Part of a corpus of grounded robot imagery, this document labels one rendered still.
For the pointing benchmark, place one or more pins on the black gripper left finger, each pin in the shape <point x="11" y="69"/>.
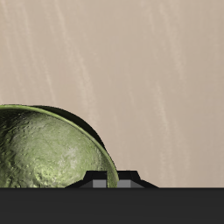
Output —
<point x="96" y="176"/>

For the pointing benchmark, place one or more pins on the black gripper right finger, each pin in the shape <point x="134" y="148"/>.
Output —
<point x="128" y="176"/>

